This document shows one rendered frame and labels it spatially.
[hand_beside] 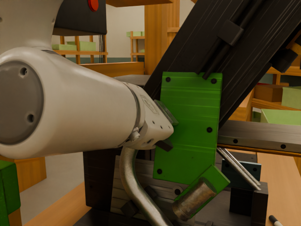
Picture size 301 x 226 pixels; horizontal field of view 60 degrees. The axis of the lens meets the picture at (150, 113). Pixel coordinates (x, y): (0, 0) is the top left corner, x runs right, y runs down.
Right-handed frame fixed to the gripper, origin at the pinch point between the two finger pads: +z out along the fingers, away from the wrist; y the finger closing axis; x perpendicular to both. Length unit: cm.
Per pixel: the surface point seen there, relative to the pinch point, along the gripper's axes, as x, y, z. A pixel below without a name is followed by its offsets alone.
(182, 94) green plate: -6.2, 1.0, 2.7
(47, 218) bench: 43.2, 2.6, 11.7
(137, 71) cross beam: 9, 41, 67
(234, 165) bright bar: -3.3, -15.6, 17.8
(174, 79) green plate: -7.0, 4.3, 2.6
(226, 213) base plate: 7.4, -24.4, 27.3
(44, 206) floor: 164, 45, 142
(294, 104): -67, -19, 287
